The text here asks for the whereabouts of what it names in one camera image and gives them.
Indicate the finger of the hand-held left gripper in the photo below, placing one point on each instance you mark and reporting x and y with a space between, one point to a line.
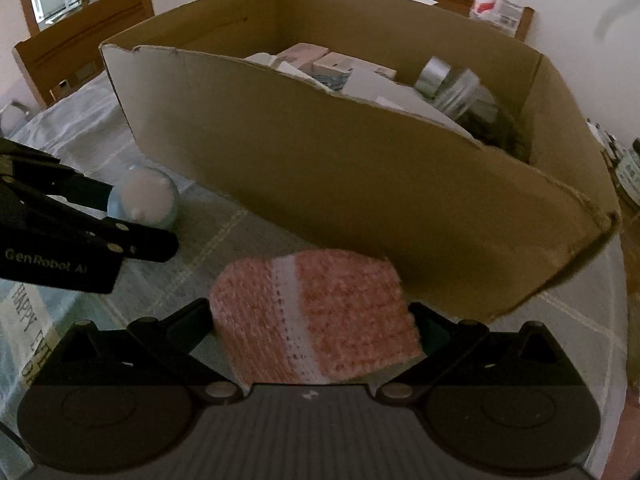
75 184
150 245

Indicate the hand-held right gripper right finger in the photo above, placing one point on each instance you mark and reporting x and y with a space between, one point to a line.
450 332

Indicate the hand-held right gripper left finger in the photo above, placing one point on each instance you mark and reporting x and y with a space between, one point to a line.
197 311

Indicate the blue white round toy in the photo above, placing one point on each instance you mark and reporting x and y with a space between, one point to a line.
150 192

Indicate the pink sponge cloth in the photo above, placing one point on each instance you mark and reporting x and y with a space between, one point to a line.
350 310

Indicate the cardboard box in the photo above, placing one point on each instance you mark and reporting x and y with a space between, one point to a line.
350 185

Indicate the tall clear jar dark contents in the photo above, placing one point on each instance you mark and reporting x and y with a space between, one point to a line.
465 92

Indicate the long pink box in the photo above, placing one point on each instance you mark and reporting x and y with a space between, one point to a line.
305 52

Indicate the small pink box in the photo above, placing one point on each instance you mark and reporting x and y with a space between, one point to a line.
335 64

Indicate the beige lettered greeting card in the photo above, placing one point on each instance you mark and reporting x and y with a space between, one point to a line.
25 320

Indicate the checkered grey green blanket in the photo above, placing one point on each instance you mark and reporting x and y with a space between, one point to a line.
225 230

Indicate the small jar dark lid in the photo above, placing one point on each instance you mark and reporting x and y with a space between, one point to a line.
630 175

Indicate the small white packet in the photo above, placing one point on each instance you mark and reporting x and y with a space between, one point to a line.
600 137

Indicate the clear plastic water bottle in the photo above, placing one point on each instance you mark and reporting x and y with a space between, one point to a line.
492 5

